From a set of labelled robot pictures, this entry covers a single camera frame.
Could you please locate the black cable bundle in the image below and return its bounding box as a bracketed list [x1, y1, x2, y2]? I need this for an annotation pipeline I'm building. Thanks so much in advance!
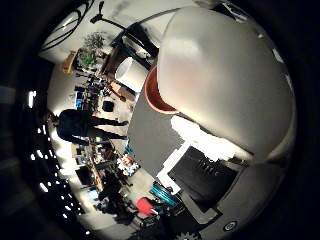
[39, 0, 96, 53]

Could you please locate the black tripod stand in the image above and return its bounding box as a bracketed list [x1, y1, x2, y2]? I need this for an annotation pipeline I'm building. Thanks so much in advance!
[89, 0, 128, 31]

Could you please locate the teal box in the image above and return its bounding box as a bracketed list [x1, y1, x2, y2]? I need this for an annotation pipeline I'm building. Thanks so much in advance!
[149, 181, 181, 208]

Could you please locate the green potted plant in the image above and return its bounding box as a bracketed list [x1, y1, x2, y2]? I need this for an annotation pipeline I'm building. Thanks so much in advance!
[78, 31, 106, 68]

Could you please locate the dark grey table mat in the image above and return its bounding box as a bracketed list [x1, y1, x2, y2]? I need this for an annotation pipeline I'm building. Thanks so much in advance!
[127, 89, 186, 178]

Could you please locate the red stool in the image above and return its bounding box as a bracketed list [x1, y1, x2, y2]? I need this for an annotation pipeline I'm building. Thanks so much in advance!
[136, 197, 156, 216]

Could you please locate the light wooden shelf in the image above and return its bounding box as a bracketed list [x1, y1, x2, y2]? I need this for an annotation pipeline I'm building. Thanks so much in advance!
[61, 49, 78, 75]

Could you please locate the red bowl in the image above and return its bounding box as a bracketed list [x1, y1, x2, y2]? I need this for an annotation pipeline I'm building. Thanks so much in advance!
[143, 64, 179, 115]

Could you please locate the white plastic cup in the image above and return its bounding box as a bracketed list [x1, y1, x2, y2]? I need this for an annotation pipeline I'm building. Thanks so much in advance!
[156, 6, 298, 161]

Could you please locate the white cylindrical bin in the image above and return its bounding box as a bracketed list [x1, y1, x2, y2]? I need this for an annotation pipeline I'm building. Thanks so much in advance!
[114, 56, 149, 94]

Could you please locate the person in dark clothes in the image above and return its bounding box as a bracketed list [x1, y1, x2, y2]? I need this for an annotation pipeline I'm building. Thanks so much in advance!
[46, 109, 129, 145]

